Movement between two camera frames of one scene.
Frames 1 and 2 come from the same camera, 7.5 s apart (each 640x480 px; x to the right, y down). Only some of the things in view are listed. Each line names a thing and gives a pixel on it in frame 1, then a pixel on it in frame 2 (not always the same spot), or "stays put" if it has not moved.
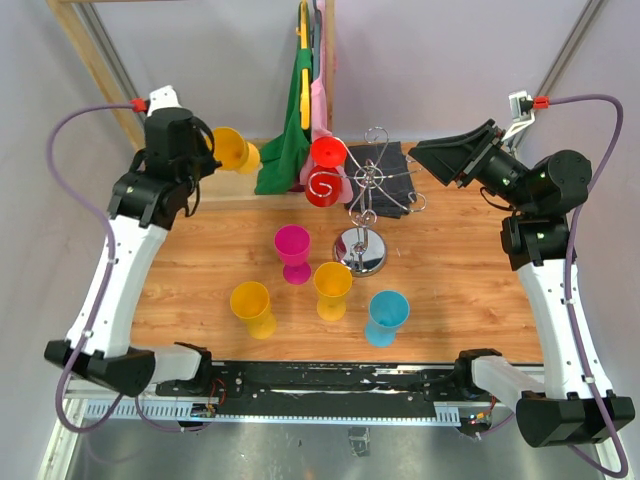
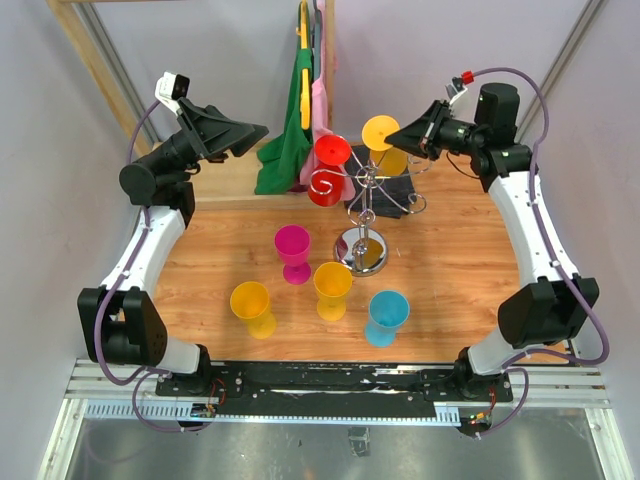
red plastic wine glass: (323, 185) stays put
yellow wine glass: (332, 281) stays put
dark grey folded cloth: (379, 179) stays put
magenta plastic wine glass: (292, 244) stays put
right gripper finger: (454, 152) -> (419, 135)
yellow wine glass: (233, 152) -> (387, 160)
